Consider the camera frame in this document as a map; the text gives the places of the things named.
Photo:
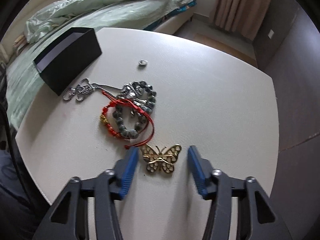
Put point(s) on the pink curtain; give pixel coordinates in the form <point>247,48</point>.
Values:
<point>243,17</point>

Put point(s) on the gold butterfly brooch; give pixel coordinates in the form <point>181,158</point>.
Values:
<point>160,159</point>

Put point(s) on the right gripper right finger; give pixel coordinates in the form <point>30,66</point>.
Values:
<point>257,218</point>

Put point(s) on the black jewelry box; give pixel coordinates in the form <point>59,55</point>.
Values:
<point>66,57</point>

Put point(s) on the flattened cardboard on floor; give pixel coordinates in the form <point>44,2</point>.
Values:
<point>224,48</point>

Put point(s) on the white wall socket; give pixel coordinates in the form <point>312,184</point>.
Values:
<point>270,34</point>

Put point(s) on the bed with green sheet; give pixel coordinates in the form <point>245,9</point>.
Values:
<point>23,79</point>

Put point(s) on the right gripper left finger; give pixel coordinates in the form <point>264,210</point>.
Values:
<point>67,218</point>

